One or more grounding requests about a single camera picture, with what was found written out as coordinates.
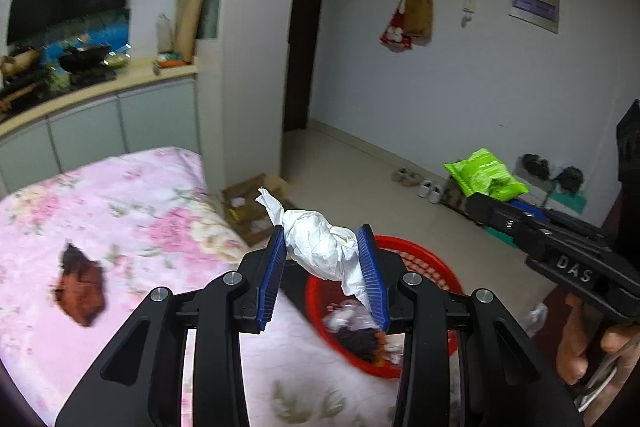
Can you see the gas stove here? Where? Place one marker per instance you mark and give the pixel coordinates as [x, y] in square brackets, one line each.
[50, 84]

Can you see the wooden cutting board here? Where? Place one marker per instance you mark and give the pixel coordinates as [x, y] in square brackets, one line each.
[190, 22]

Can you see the grey kitchen base cabinets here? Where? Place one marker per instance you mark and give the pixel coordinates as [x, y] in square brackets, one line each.
[100, 127]

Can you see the dark door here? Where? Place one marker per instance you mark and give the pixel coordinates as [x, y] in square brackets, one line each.
[306, 32]

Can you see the pink floral blanket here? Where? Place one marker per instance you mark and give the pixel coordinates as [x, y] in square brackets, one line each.
[150, 207]

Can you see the red plastic basket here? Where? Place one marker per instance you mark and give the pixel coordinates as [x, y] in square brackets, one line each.
[425, 257]

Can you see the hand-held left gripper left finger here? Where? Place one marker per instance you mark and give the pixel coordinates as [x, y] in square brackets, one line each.
[270, 277]

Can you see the white wall intercom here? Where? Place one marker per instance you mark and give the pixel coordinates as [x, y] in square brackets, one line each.
[468, 4]

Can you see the grey wall panel box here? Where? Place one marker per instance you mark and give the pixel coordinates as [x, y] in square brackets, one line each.
[534, 7]

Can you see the black wok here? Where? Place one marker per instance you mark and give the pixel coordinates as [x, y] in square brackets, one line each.
[85, 59]

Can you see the white plastic bag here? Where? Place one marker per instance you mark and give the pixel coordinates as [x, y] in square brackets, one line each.
[537, 319]

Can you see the black shoe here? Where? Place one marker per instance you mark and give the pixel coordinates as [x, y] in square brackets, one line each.
[569, 179]
[535, 167]

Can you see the white paper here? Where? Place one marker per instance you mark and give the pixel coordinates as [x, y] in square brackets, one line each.
[320, 242]

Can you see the green snack bag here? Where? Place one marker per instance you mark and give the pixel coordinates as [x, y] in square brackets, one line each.
[482, 174]

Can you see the person's right hand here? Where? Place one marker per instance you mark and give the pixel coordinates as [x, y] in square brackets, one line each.
[572, 342]

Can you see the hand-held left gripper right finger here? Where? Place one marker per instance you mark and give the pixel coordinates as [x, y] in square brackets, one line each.
[372, 277]

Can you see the golden pan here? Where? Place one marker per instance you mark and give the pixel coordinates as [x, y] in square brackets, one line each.
[20, 64]

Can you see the pair of beige shoes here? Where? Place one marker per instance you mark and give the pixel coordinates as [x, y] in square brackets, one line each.
[404, 176]

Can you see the pair of white shoes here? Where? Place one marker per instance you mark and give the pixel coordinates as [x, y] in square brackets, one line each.
[430, 191]

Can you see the translucent plastic bottle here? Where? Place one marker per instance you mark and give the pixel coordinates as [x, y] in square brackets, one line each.
[165, 34]

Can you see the red hanging bag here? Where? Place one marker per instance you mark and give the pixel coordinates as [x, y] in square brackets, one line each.
[395, 34]

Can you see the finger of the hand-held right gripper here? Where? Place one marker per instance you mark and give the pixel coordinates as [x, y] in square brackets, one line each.
[575, 224]
[500, 219]

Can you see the brown paper bag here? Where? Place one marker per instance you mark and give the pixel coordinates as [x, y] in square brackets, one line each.
[419, 14]

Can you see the cardboard box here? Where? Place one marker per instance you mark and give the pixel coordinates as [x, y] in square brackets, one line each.
[252, 207]

